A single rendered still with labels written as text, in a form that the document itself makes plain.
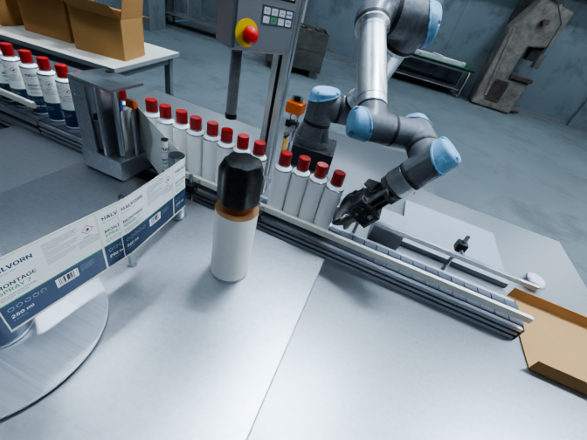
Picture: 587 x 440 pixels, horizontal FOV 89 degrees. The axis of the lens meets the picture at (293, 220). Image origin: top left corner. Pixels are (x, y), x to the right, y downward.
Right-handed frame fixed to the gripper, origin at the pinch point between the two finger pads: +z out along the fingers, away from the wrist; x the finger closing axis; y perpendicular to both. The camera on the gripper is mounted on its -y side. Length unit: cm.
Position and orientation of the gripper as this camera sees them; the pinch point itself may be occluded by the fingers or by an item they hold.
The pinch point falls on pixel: (336, 220)
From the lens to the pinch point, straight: 88.5
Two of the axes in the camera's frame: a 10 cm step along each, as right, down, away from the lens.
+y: -3.5, 5.2, -7.8
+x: 6.8, 7.1, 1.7
